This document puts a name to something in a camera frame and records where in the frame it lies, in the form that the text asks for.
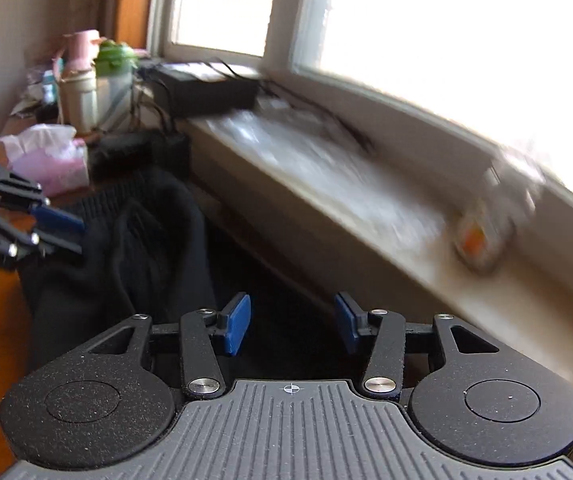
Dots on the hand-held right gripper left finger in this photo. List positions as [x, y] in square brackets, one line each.
[236, 322]

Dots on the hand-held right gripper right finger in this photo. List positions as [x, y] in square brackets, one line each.
[345, 322]

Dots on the black ribbed knit garment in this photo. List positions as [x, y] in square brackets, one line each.
[156, 250]

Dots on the pink tissue pack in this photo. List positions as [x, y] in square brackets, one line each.
[49, 165]

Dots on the cream tumbler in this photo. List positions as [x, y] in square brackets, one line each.
[79, 102]

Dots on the small blue bottle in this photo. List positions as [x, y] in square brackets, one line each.
[49, 89]

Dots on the green lidded clear bottle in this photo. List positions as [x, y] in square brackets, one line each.
[114, 77]

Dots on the clear plastic sheet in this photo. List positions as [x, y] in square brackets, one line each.
[326, 170]

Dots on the cream window sill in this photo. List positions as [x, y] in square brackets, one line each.
[516, 320]

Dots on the small jar with orange label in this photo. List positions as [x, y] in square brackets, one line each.
[491, 230]

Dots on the brown curtain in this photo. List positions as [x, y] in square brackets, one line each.
[129, 5]

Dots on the white framed window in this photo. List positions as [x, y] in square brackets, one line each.
[416, 15]

